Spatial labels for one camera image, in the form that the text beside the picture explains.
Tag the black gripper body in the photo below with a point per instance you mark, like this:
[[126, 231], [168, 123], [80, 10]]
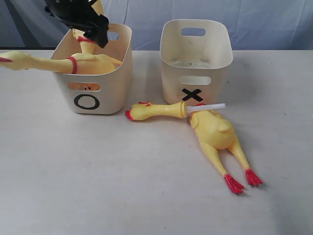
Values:
[[84, 15]]

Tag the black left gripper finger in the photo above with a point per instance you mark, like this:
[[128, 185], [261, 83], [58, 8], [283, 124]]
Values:
[[101, 38]]

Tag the yellow rubber chicken front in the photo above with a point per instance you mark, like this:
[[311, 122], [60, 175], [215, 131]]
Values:
[[87, 46]]

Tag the yellow rubber chicken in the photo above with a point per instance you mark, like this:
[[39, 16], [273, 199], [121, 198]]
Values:
[[87, 46], [79, 63]]

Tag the cream bin marked O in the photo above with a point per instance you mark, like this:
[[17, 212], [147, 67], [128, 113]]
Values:
[[103, 94]]

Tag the cream bin marked X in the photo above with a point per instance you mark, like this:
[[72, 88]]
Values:
[[195, 59]]

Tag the headless yellow chicken body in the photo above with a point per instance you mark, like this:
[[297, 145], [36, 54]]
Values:
[[214, 133]]

